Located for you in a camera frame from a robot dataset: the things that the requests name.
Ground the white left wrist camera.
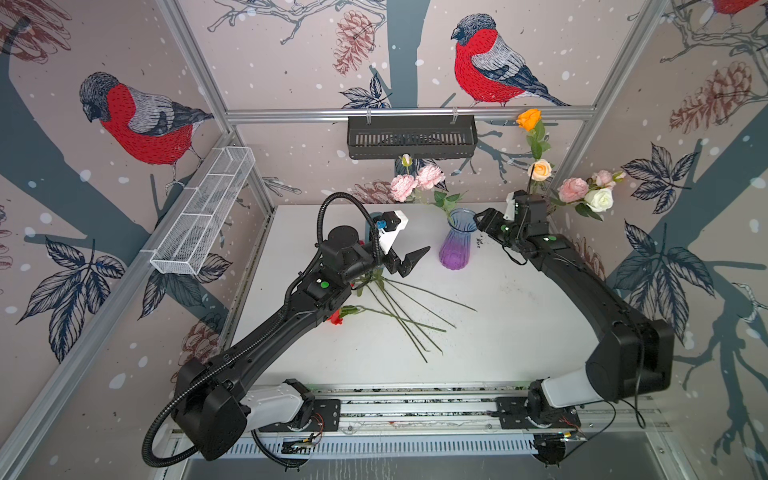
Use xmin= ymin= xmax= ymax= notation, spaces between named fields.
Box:
xmin=373 ymin=210 xmax=408 ymax=255

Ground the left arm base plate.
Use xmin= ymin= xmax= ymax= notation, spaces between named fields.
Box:
xmin=259 ymin=399 xmax=341 ymax=434

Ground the white wire mesh basket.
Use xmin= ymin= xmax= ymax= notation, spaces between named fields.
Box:
xmin=150 ymin=146 xmax=255 ymax=275

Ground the black hanging wire basket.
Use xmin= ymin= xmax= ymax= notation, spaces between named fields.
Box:
xmin=347 ymin=115 xmax=478 ymax=160

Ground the pink carnation stem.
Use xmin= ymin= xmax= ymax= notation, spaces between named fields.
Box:
xmin=558 ymin=170 xmax=626 ymax=204

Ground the blue purple glass vase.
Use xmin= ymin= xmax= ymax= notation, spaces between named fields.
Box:
xmin=439 ymin=208 xmax=477 ymax=271

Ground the aluminium rail base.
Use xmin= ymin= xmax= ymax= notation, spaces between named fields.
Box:
xmin=219 ymin=386 xmax=673 ymax=465

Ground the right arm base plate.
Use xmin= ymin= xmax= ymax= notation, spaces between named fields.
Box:
xmin=495 ymin=396 xmax=581 ymax=430

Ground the orange rose stem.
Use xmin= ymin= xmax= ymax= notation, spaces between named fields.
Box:
xmin=516 ymin=108 xmax=553 ymax=193

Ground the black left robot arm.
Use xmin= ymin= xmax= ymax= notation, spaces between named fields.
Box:
xmin=142 ymin=225 xmax=429 ymax=467

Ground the black corrugated cable hose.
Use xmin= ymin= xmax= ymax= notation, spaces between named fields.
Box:
xmin=141 ymin=191 xmax=382 ymax=469

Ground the white rose stem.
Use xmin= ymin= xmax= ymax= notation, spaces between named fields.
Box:
xmin=575 ymin=188 xmax=614 ymax=221

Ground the teal ceramic vase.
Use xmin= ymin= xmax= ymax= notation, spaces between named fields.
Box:
xmin=365 ymin=212 xmax=383 ymax=242

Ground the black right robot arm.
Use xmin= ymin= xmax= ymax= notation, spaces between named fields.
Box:
xmin=474 ymin=190 xmax=674 ymax=425

